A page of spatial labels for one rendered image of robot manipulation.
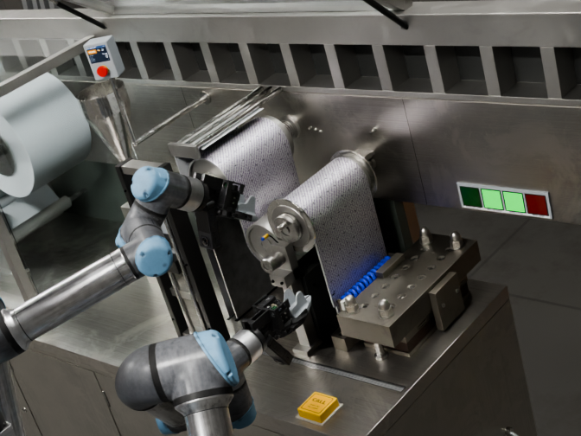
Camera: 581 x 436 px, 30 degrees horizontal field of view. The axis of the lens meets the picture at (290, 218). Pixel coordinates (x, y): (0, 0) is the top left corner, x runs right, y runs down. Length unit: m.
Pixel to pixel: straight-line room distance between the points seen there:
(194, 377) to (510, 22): 1.02
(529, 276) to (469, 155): 1.99
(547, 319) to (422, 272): 1.62
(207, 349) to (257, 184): 0.81
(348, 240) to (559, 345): 1.61
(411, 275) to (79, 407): 1.20
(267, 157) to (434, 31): 0.57
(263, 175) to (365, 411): 0.67
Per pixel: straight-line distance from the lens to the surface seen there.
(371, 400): 2.56
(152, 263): 2.17
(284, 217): 2.59
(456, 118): 2.60
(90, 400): 3.33
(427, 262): 2.76
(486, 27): 2.46
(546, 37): 2.39
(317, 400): 2.57
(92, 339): 3.18
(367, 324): 2.60
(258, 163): 2.77
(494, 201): 2.66
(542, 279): 4.54
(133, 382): 2.10
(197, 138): 2.75
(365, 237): 2.75
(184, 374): 2.07
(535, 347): 4.16
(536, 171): 2.56
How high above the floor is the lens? 2.42
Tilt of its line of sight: 26 degrees down
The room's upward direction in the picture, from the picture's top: 17 degrees counter-clockwise
